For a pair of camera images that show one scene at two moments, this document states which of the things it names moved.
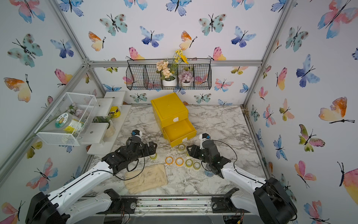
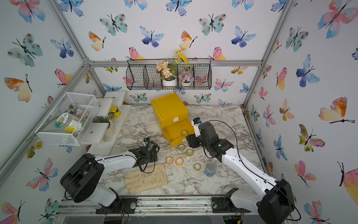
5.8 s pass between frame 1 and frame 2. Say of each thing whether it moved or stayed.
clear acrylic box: stayed
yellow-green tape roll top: stayed
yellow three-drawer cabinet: stayed
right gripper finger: moved
